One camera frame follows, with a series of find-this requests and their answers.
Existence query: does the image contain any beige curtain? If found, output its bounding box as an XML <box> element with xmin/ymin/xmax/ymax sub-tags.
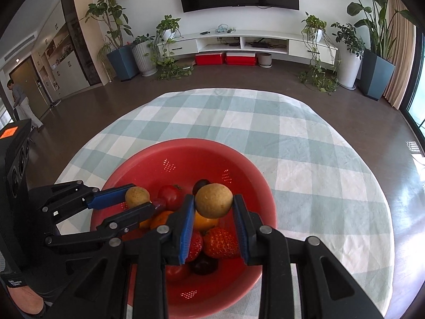
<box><xmin>383</xmin><ymin>0</ymin><xmax>416</xmax><ymax>110</ymax></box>

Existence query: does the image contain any tall plant blue pot left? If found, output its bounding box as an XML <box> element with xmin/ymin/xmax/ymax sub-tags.
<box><xmin>84</xmin><ymin>0</ymin><xmax>138</xmax><ymax>81</ymax></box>

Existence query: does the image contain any trailing pothos plant right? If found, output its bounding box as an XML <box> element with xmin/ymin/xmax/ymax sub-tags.
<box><xmin>298</xmin><ymin>12</ymin><xmax>339</xmax><ymax>94</ymax></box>

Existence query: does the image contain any small white grey bin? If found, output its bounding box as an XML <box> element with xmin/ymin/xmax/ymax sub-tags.
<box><xmin>256</xmin><ymin>53</ymin><xmax>272</xmax><ymax>68</ymax></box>

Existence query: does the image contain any left hand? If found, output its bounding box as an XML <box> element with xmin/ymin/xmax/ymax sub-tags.
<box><xmin>7</xmin><ymin>286</ymin><xmax>45</xmax><ymax>315</ymax></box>

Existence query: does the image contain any small red cherry tomato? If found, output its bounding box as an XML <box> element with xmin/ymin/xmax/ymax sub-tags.
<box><xmin>165</xmin><ymin>265</ymin><xmax>189</xmax><ymax>282</ymax></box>

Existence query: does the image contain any green white checkered tablecloth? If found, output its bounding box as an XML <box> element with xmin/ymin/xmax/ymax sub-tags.
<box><xmin>59</xmin><ymin>89</ymin><xmax>395</xmax><ymax>313</ymax></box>

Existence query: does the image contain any wooden cabinet shelving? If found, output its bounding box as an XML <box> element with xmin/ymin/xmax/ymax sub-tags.
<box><xmin>31</xmin><ymin>0</ymin><xmax>109</xmax><ymax>102</ymax></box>

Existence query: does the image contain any dark red cherry tomato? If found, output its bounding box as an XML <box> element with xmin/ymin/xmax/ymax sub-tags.
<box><xmin>192</xmin><ymin>179</ymin><xmax>210</xmax><ymax>196</ymax></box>

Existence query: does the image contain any large front orange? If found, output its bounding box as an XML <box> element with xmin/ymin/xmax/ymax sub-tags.
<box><xmin>194</xmin><ymin>211</ymin><xmax>219</xmax><ymax>232</ymax></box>

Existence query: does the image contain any brown longan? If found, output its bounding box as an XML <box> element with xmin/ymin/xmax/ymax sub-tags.
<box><xmin>194</xmin><ymin>183</ymin><xmax>233</xmax><ymax>219</ymax></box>
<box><xmin>125</xmin><ymin>186</ymin><xmax>151</xmax><ymax>209</ymax></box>

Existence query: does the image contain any white tv console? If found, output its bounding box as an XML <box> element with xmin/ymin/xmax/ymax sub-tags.
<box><xmin>158</xmin><ymin>30</ymin><xmax>339</xmax><ymax>66</ymax></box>

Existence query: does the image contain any strawberry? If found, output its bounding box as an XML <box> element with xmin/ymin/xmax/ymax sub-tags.
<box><xmin>202</xmin><ymin>227</ymin><xmax>240</xmax><ymax>259</ymax></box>
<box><xmin>186</xmin><ymin>230</ymin><xmax>203</xmax><ymax>263</ymax></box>

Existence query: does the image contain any red plastic colander bowl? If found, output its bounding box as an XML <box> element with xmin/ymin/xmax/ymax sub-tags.
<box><xmin>89</xmin><ymin>137</ymin><xmax>278</xmax><ymax>319</ymax></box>

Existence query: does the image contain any plant ribbed white pot left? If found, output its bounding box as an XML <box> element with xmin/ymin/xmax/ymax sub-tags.
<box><xmin>131</xmin><ymin>33</ymin><xmax>157</xmax><ymax>77</ymax></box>

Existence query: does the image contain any right red storage box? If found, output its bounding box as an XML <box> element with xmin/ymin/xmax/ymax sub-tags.
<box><xmin>225</xmin><ymin>52</ymin><xmax>256</xmax><ymax>66</ymax></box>

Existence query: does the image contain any large red tomato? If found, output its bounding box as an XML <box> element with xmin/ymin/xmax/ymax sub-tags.
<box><xmin>158</xmin><ymin>185</ymin><xmax>184</xmax><ymax>212</ymax></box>

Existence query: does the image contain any person in background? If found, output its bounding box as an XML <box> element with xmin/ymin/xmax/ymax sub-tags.
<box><xmin>7</xmin><ymin>79</ymin><xmax>44</xmax><ymax>129</ymax></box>

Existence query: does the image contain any bushy plant white pot right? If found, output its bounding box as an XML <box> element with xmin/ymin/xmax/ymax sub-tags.
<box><xmin>331</xmin><ymin>22</ymin><xmax>365</xmax><ymax>91</ymax></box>

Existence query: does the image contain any trailing pothos plant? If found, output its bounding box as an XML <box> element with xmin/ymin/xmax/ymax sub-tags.
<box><xmin>298</xmin><ymin>12</ymin><xmax>339</xmax><ymax>94</ymax></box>
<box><xmin>150</xmin><ymin>14</ymin><xmax>193</xmax><ymax>80</ymax></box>

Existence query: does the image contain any trailing pothos plant left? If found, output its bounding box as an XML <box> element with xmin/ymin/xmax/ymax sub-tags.
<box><xmin>150</xmin><ymin>14</ymin><xmax>193</xmax><ymax>80</ymax></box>

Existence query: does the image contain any tall plant blue pot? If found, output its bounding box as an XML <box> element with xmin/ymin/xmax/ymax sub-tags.
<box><xmin>346</xmin><ymin>0</ymin><xmax>418</xmax><ymax>101</ymax></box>
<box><xmin>84</xmin><ymin>0</ymin><xmax>138</xmax><ymax>81</ymax></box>

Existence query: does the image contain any tall plant blue pot right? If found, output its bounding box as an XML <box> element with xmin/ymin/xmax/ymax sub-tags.
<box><xmin>346</xmin><ymin>0</ymin><xmax>418</xmax><ymax>101</ymax></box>

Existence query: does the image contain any dark purple plum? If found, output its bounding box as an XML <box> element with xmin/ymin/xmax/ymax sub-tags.
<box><xmin>188</xmin><ymin>251</ymin><xmax>218</xmax><ymax>276</ymax></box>

